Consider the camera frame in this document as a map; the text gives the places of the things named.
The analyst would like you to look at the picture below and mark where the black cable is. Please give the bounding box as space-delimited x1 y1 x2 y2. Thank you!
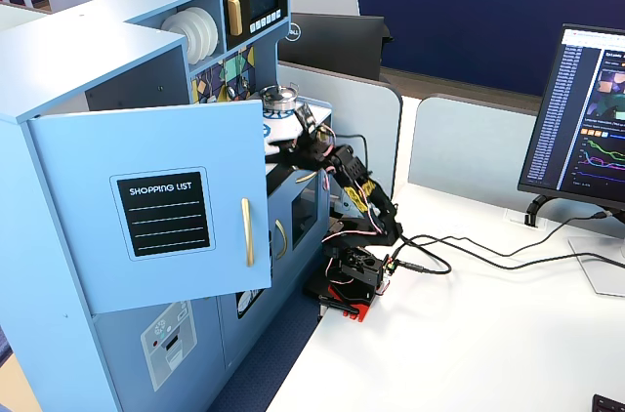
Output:
390 234 453 276
399 233 625 270
336 133 611 258

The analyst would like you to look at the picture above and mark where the computer monitor showing graphs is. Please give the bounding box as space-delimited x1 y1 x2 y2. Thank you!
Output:
517 22 625 213

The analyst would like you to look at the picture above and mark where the blue toy kitchen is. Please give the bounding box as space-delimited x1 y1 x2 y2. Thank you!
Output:
0 0 336 412

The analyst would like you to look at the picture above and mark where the black desk clamp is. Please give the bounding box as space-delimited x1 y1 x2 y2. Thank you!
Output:
316 293 362 316

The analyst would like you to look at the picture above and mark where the desk cable grommet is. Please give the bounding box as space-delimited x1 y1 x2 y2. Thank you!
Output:
505 208 544 228

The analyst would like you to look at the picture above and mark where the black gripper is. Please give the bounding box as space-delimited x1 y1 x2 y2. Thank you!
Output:
277 125 337 170

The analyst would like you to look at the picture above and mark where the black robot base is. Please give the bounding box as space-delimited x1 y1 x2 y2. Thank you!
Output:
325 245 392 309

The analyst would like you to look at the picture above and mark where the robot controller board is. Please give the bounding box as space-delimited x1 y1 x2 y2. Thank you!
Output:
382 253 397 294

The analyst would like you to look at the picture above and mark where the long gold door handle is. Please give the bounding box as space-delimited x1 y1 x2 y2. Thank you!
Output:
240 197 256 268

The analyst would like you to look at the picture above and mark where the white plate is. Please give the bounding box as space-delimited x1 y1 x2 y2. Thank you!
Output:
160 12 204 66
195 6 221 55
187 9 215 62

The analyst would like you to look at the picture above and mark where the black keyboard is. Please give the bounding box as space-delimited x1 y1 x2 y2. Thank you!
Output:
591 393 625 412

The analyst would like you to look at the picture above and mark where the silver steel pot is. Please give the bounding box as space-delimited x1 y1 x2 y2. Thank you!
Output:
258 82 301 111

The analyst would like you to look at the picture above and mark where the gold microwave handle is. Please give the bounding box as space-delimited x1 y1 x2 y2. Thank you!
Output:
227 0 244 37

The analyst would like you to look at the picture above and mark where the grey desk partition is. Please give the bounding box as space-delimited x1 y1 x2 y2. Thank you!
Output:
276 62 404 211
407 93 541 191

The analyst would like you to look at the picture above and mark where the curved gold oven handle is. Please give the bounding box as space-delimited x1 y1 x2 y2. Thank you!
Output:
273 219 289 261

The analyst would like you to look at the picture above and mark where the silver monitor stand base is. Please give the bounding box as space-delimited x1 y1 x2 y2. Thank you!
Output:
567 234 625 298

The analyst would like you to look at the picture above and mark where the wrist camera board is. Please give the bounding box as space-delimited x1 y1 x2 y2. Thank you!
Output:
291 103 317 134

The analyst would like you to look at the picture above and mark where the black Dell monitor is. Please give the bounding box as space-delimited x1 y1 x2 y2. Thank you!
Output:
277 12 395 83

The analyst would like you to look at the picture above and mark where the blue shopping list door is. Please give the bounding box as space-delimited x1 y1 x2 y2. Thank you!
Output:
27 99 272 315

